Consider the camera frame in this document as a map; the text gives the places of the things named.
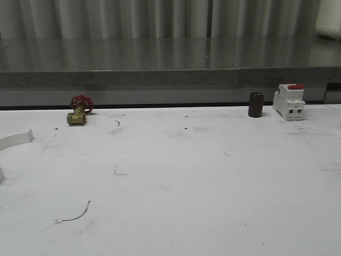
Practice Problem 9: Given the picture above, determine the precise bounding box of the brass valve red handwheel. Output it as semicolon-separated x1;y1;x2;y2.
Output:
67;94;94;125

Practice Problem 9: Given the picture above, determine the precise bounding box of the white half pipe clamp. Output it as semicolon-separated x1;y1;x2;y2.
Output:
1;129;34;186

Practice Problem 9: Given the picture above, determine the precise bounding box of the dark brown cylindrical coupling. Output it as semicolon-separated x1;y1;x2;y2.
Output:
248;92;264;118

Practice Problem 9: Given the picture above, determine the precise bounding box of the white circuit breaker red switch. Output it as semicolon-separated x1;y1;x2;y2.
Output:
272;84;306;121

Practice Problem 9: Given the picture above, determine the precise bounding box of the grey stone counter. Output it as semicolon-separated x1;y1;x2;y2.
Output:
1;36;340;109

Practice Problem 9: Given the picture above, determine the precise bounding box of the white container on counter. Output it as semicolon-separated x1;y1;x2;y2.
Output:
315;0;341;40

